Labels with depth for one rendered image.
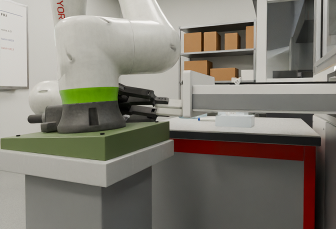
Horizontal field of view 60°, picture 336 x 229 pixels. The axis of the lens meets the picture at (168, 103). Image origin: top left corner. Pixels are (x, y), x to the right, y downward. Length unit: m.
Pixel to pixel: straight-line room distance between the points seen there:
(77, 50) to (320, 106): 0.50
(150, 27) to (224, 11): 4.65
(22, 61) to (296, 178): 3.80
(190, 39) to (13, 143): 4.40
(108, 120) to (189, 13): 4.95
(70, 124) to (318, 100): 0.50
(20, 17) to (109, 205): 3.90
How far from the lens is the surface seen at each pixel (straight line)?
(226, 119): 1.04
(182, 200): 1.00
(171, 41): 0.69
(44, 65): 4.54
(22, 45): 4.30
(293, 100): 0.66
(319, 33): 1.20
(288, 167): 0.92
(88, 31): 0.63
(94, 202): 0.58
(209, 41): 4.75
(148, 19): 0.71
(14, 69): 4.19
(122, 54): 0.64
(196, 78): 0.72
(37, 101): 0.85
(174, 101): 0.75
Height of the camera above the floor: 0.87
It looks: 2 degrees down
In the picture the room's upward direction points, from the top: straight up
